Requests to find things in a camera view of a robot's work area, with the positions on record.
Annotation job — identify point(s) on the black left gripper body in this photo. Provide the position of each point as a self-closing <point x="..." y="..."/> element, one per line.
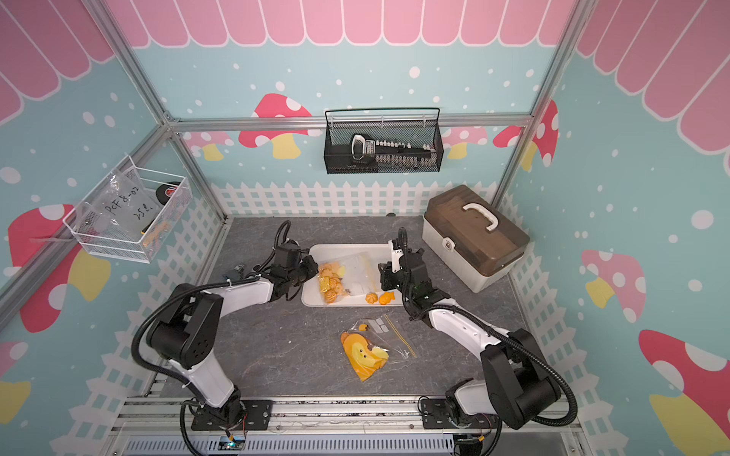
<point x="305" y="271"/>

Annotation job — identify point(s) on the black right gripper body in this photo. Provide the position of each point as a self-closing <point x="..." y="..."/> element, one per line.
<point x="392" y="280"/>

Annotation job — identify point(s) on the clear ziploc bag of cookies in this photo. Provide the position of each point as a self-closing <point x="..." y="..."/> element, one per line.
<point x="352" y="276"/>

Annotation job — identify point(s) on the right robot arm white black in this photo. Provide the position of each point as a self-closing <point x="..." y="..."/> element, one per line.
<point x="518" y="384"/>

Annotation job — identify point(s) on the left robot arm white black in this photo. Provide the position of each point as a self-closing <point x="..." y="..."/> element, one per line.
<point x="177" y="339"/>

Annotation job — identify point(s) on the ziploc bag with yellow snack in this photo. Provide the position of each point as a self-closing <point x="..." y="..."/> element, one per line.
<point x="373" y="343"/>

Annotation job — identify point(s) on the labelled clear plastic bag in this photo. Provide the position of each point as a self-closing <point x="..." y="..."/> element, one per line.
<point x="120" y="207"/>

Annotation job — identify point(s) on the orange fish shaped cookie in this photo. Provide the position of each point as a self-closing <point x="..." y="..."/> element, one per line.
<point x="387" y="298"/>

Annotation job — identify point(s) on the white plastic tray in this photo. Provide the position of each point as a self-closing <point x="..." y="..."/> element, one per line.
<point x="380" y="253"/>

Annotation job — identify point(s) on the white box brown lid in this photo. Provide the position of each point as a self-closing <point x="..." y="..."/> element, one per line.
<point x="477" y="242"/>

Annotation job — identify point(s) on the socket set in basket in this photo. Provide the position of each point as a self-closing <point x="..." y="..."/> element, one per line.
<point x="391" y="156"/>

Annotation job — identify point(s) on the black tape roll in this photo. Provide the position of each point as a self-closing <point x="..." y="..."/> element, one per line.
<point x="166" y="191"/>

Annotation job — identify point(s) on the green handled tool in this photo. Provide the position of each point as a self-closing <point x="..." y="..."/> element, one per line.
<point x="235" y="274"/>

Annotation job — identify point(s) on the black wire mesh basket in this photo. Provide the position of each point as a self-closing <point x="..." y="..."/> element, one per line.
<point x="418" y="126"/>

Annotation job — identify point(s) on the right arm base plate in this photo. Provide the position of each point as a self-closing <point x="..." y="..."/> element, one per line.
<point x="442" y="413"/>

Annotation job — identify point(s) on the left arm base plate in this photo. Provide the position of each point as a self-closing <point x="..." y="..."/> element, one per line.
<point x="238" y="415"/>

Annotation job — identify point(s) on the white wire basket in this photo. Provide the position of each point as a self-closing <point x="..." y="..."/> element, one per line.
<point x="151" y="243"/>

